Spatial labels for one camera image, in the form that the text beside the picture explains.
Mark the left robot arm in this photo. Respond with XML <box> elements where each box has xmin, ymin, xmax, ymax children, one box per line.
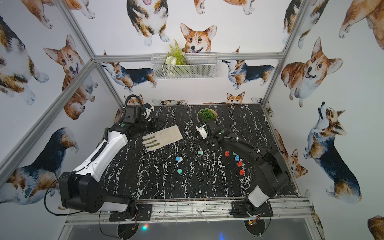
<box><xmin>58</xmin><ymin>102</ymin><xmax>161</xmax><ymax>217</ymax></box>

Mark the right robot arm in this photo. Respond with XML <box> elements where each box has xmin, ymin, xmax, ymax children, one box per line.
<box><xmin>197</xmin><ymin>120</ymin><xmax>291</xmax><ymax>209</ymax></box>

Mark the beige paper sheet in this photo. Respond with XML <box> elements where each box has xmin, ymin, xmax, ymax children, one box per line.
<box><xmin>142</xmin><ymin>125</ymin><xmax>183</xmax><ymax>151</ymax></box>

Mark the potted green plant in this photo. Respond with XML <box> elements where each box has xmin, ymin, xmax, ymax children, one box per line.
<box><xmin>197</xmin><ymin>109</ymin><xmax>218</xmax><ymax>123</ymax></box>

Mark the fern and white flower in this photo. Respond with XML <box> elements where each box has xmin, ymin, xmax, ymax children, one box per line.
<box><xmin>165</xmin><ymin>40</ymin><xmax>187</xmax><ymax>78</ymax></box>

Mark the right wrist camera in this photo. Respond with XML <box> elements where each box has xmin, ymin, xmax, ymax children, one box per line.
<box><xmin>196</xmin><ymin>126</ymin><xmax>208</xmax><ymax>140</ymax></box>

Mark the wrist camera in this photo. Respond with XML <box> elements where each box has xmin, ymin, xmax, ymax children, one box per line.
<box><xmin>123</xmin><ymin>104</ymin><xmax>154</xmax><ymax>124</ymax></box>
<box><xmin>196</xmin><ymin>126</ymin><xmax>208</xmax><ymax>140</ymax></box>

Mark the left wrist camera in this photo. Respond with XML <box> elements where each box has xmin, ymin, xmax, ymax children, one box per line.
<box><xmin>123</xmin><ymin>104</ymin><xmax>154</xmax><ymax>124</ymax></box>

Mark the white wire basket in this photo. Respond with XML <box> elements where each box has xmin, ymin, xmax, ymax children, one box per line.
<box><xmin>151</xmin><ymin>53</ymin><xmax>219</xmax><ymax>80</ymax></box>

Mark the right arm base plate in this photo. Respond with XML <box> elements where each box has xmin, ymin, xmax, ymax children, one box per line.
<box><xmin>229</xmin><ymin>201</ymin><xmax>274</xmax><ymax>218</ymax></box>

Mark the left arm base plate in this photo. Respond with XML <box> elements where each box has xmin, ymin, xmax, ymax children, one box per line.
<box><xmin>109</xmin><ymin>204</ymin><xmax>153</xmax><ymax>222</ymax></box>

